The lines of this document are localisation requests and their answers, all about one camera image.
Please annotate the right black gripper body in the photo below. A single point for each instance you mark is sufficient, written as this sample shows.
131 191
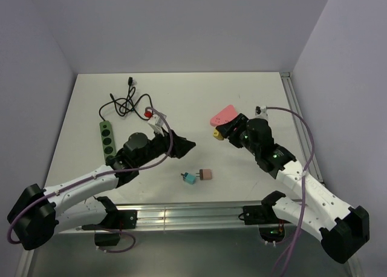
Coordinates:
241 130

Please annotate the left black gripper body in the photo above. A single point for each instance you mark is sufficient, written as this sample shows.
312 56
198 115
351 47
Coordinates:
158 146

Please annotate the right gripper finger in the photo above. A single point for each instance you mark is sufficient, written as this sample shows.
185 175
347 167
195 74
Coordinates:
225 128
233 137

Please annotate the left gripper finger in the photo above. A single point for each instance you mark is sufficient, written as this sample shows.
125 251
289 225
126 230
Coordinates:
179 141
180 152

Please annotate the yellow plug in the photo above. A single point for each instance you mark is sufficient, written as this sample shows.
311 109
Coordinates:
217 135

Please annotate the blue plug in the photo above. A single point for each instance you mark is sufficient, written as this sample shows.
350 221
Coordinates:
189 178

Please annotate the green power strip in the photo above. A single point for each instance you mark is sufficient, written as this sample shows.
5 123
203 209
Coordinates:
108 141

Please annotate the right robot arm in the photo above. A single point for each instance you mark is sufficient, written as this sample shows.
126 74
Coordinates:
341 229

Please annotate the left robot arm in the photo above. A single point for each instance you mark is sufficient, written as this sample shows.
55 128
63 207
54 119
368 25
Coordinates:
40 213

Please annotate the pink plug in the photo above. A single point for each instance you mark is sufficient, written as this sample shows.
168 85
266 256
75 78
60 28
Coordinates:
204 174

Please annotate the pink triangular power strip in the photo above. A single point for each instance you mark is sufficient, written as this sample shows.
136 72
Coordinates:
224 116

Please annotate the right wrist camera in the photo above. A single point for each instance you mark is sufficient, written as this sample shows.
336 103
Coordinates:
261 112

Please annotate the aluminium right rail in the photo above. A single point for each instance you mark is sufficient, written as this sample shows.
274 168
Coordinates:
301 130

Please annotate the aluminium rail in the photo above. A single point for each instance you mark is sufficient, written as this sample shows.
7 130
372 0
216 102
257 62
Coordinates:
187 216
301 130

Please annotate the aluminium front rail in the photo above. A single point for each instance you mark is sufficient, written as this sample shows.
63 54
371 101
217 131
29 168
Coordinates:
187 216

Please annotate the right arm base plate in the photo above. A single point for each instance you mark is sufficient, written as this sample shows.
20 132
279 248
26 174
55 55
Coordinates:
258 215

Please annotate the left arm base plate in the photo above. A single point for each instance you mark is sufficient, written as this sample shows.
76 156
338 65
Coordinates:
124 219

